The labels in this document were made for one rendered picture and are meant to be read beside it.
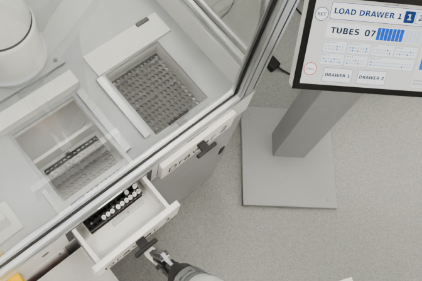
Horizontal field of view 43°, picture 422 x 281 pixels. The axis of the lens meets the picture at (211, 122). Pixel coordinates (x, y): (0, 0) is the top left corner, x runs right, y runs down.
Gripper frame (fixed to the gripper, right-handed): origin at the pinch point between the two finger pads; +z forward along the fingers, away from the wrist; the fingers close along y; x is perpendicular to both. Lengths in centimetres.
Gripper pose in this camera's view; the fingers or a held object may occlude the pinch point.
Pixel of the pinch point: (154, 255)
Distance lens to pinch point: 146.4
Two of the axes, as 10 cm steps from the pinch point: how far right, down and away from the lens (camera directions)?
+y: -4.5, -8.2, -3.5
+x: -7.5, 5.6, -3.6
